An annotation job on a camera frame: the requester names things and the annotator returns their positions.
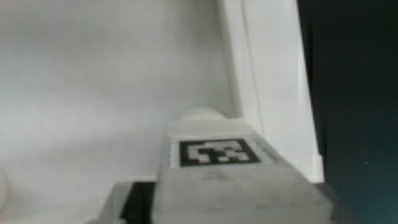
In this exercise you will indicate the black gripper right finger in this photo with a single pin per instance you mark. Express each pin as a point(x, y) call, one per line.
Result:
point(341, 216)

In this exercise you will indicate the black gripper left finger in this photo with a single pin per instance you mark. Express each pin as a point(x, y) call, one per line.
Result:
point(128, 204)

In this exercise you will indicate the white table leg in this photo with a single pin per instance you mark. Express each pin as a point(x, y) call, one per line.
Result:
point(228, 183)

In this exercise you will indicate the white square tabletop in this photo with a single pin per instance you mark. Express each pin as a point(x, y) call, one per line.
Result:
point(110, 64)

